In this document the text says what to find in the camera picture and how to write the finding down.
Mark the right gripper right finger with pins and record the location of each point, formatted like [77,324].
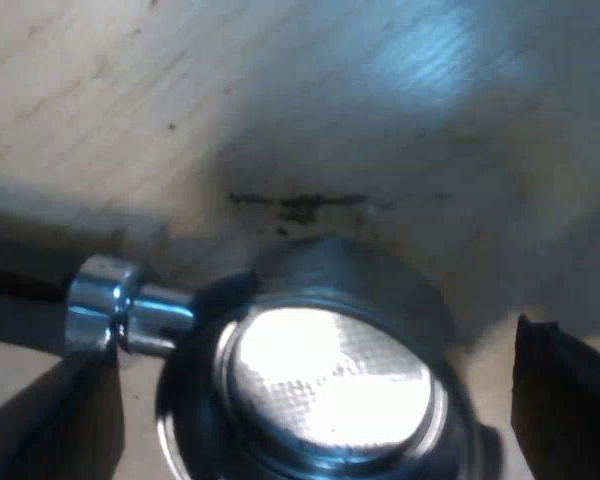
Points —
[560,400]

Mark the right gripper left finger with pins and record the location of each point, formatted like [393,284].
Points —
[75,425]

